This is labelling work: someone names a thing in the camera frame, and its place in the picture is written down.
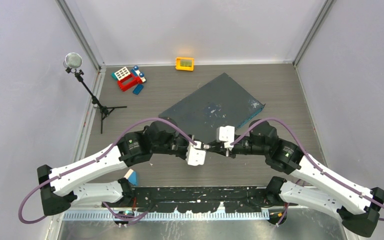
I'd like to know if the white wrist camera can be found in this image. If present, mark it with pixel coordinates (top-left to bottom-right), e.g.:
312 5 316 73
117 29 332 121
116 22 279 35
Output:
216 125 236 150
185 141 206 166

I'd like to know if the white window toy brick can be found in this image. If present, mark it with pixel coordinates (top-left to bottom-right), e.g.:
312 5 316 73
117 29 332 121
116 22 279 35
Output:
112 67 131 81

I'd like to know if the blue white toy brick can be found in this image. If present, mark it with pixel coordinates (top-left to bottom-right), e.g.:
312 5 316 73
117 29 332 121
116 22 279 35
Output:
131 65 147 84

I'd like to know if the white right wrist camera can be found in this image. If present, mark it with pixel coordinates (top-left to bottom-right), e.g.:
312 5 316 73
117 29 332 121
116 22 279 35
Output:
216 125 236 150

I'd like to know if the blue white wedge block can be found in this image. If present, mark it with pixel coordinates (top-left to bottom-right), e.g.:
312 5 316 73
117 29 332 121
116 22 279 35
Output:
124 169 138 186

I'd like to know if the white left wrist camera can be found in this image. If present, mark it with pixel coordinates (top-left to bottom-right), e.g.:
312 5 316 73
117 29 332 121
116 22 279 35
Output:
185 141 206 166

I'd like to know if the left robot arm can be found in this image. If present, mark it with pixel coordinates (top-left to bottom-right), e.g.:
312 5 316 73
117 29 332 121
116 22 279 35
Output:
37 118 203 216

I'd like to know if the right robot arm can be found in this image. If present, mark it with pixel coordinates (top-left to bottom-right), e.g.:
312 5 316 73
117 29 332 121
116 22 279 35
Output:
204 119 384 238

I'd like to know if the red toy brick frame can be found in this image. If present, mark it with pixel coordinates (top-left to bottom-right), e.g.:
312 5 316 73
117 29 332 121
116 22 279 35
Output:
117 74 144 92

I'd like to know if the dark grey network switch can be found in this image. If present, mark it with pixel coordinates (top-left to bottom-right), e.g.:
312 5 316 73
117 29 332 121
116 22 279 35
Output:
158 72 265 143

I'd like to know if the small blue toy brick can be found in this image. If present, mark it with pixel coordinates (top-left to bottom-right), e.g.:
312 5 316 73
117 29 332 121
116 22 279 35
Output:
132 84 144 95

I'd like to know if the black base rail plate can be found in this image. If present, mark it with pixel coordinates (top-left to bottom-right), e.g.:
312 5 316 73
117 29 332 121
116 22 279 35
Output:
120 186 286 214

